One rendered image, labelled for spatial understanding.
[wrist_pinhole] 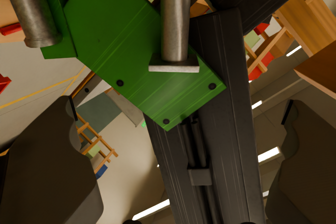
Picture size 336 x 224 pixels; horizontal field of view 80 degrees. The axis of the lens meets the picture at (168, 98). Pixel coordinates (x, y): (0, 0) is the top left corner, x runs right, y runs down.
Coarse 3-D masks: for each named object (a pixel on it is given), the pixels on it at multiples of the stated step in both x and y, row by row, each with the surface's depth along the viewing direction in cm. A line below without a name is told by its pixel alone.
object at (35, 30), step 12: (12, 0) 19; (24, 0) 19; (36, 0) 20; (24, 12) 20; (36, 12) 20; (48, 12) 21; (24, 24) 20; (36, 24) 21; (48, 24) 21; (36, 36) 21; (48, 36) 22; (60, 36) 23
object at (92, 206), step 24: (48, 120) 9; (72, 120) 9; (24, 144) 8; (48, 144) 8; (72, 144) 9; (24, 168) 7; (48, 168) 7; (72, 168) 7; (24, 192) 6; (48, 192) 6; (72, 192) 6; (96, 192) 6; (0, 216) 6; (24, 216) 6; (48, 216) 6; (72, 216) 6; (96, 216) 7
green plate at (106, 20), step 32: (96, 0) 22; (128, 0) 22; (96, 32) 24; (128, 32) 24; (160, 32) 24; (96, 64) 26; (128, 64) 26; (128, 96) 28; (160, 96) 28; (192, 96) 28
